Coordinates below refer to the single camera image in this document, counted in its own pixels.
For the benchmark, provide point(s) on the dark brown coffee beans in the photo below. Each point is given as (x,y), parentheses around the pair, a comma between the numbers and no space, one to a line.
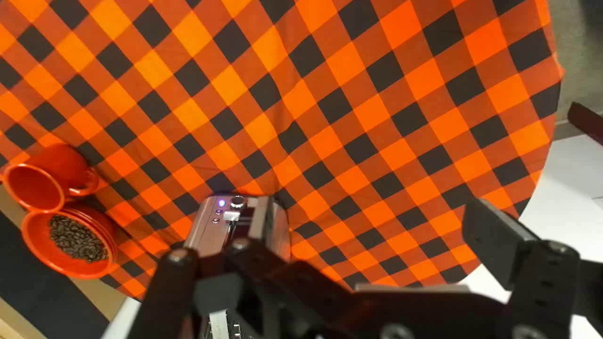
(77,238)

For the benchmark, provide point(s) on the red ceramic bowl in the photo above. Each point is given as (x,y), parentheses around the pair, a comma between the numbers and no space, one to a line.
(35,241)

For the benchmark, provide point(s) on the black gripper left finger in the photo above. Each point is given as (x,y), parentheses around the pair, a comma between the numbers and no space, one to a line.
(169,294)

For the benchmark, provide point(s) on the orange black checkered tablecloth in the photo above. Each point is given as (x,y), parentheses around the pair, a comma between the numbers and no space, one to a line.
(344,95)

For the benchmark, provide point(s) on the red ceramic mug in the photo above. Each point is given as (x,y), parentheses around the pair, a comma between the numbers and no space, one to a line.
(56,170)

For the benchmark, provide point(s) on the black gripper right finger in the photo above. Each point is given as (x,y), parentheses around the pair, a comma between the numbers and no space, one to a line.
(538,283)

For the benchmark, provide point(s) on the white desk maroon frame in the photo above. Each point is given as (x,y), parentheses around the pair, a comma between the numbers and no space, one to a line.
(586,123)

